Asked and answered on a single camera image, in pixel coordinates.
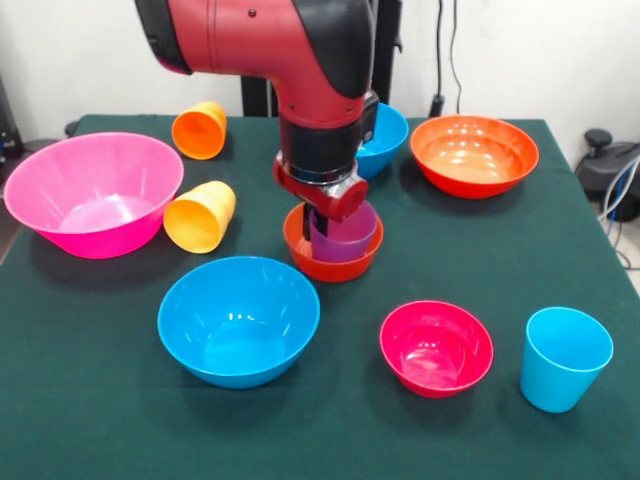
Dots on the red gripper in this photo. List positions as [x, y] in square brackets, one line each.
[330, 200]

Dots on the purple cup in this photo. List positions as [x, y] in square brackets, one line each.
[350, 245]

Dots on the small orange bowl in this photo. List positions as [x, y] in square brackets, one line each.
[335, 270]

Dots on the blue bowl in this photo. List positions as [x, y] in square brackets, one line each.
[387, 140]
[240, 330]

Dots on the yellow cup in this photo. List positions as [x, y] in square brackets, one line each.
[197, 225]

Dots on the orange cup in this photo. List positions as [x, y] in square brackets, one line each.
[197, 132]

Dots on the large orange bowl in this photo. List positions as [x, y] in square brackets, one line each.
[475, 160]

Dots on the small crimson bowl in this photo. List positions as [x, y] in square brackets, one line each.
[435, 350]

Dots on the large pink bowl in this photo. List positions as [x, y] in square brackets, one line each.
[90, 200]

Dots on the light blue cup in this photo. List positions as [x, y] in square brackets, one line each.
[565, 360]

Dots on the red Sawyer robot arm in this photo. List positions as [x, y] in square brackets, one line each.
[300, 65]

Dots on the dark green table cloth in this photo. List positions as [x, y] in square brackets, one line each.
[125, 425]

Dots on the black equipment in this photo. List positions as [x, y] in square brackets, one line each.
[7, 125]

